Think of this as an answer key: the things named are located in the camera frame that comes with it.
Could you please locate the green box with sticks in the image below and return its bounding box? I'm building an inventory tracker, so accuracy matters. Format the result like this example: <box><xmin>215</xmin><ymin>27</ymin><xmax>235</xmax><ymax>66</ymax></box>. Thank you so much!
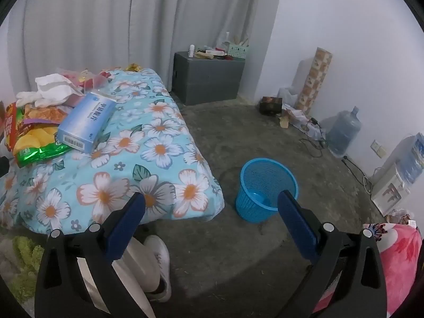
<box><xmin>228</xmin><ymin>41</ymin><xmax>247</xmax><ymax>59</ymax></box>

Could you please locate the white shoe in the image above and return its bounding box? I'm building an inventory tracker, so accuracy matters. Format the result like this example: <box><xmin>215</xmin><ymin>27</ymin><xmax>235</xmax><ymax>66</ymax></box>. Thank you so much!
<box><xmin>143</xmin><ymin>235</ymin><xmax>172</xmax><ymax>303</ymax></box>

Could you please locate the red green chip bag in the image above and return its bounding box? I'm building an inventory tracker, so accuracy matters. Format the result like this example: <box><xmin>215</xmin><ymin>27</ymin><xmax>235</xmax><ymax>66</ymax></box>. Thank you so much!
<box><xmin>5</xmin><ymin>101</ymin><xmax>72</xmax><ymax>168</ymax></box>

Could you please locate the grey curtain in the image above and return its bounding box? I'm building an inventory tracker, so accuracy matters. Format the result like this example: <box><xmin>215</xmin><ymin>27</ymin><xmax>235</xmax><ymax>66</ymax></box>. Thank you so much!
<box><xmin>7</xmin><ymin>0</ymin><xmax>285</xmax><ymax>96</ymax></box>

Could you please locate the clear plastic wrapper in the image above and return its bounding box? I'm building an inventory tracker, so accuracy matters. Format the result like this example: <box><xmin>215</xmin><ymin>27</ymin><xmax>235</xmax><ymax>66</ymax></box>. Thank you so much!
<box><xmin>60</xmin><ymin>66</ymin><xmax>113</xmax><ymax>94</ymax></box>

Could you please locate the wall socket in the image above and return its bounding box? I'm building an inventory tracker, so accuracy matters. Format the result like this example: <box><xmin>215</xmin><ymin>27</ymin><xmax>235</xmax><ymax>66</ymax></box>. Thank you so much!
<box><xmin>370</xmin><ymin>140</ymin><xmax>388</xmax><ymax>158</ymax></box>

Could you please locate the person's light trouser leg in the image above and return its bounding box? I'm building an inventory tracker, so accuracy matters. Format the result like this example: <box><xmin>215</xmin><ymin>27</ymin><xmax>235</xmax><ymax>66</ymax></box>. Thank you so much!
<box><xmin>111</xmin><ymin>238</ymin><xmax>160</xmax><ymax>294</ymax></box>

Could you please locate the dark printed box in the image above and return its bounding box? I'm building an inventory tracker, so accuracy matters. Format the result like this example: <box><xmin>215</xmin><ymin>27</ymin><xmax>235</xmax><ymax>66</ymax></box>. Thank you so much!
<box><xmin>259</xmin><ymin>96</ymin><xmax>283</xmax><ymax>116</ymax></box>

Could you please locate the blue water jug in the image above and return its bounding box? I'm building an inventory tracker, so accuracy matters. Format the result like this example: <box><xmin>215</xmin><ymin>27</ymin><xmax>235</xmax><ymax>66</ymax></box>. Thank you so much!
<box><xmin>326</xmin><ymin>106</ymin><xmax>362</xmax><ymax>158</ymax></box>

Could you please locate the green fuzzy mat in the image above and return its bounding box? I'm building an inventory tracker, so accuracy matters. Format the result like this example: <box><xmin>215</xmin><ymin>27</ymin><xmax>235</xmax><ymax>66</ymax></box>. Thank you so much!
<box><xmin>7</xmin><ymin>235</ymin><xmax>45</xmax><ymax>299</ymax></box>

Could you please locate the white water dispenser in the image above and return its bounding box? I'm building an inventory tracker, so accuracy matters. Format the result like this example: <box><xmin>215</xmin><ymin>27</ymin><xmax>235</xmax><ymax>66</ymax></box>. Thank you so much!
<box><xmin>371</xmin><ymin>164</ymin><xmax>414</xmax><ymax>216</ymax></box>

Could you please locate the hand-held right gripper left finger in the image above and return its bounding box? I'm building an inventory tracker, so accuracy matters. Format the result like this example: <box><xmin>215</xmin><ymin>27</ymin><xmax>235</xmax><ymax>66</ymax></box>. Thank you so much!
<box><xmin>35</xmin><ymin>192</ymin><xmax>156</xmax><ymax>318</ymax></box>

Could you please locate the blue plastic basket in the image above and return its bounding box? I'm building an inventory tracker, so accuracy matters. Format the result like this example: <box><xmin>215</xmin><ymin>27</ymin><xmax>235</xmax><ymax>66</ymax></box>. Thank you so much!
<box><xmin>236</xmin><ymin>158</ymin><xmax>299</xmax><ymax>223</ymax></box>

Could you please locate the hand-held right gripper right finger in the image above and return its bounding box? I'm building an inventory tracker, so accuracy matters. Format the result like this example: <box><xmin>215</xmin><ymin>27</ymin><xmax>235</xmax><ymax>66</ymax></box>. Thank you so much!
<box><xmin>277</xmin><ymin>189</ymin><xmax>388</xmax><ymax>318</ymax></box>

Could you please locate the light blue cardboard box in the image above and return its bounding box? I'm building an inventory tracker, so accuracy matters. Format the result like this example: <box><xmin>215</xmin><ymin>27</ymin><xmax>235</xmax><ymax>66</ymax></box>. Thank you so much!
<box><xmin>57</xmin><ymin>91</ymin><xmax>117</xmax><ymax>154</ymax></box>

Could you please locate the pink floral blanket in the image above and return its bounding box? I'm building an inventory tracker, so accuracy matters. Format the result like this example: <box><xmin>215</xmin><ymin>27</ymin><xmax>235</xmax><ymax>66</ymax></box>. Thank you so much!
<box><xmin>313</xmin><ymin>223</ymin><xmax>423</xmax><ymax>315</ymax></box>

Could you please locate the white cotton glove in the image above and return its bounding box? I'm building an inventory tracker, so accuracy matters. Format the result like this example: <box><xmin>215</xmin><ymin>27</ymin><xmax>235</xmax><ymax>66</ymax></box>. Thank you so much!
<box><xmin>35</xmin><ymin>73</ymin><xmax>83</xmax><ymax>99</ymax></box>
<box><xmin>16</xmin><ymin>91</ymin><xmax>72</xmax><ymax>108</ymax></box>

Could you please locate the white plastic bag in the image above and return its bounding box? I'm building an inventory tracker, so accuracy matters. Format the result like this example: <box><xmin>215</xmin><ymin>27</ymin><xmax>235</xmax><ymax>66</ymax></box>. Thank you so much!
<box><xmin>277</xmin><ymin>86</ymin><xmax>300</xmax><ymax>107</ymax></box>

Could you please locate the floral light blue blanket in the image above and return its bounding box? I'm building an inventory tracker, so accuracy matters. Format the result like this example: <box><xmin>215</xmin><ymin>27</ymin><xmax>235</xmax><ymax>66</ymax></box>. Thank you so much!
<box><xmin>0</xmin><ymin>68</ymin><xmax>225</xmax><ymax>236</ymax></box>

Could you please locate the grey cabinet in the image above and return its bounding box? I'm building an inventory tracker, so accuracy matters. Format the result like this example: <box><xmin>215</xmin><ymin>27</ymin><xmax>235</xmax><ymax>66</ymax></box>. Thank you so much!
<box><xmin>172</xmin><ymin>51</ymin><xmax>246</xmax><ymax>106</ymax></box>

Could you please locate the black cable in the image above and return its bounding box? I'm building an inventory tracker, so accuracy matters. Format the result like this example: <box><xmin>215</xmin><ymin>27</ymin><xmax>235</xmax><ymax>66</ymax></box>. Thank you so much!
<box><xmin>300</xmin><ymin>117</ymin><xmax>372</xmax><ymax>193</ymax></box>

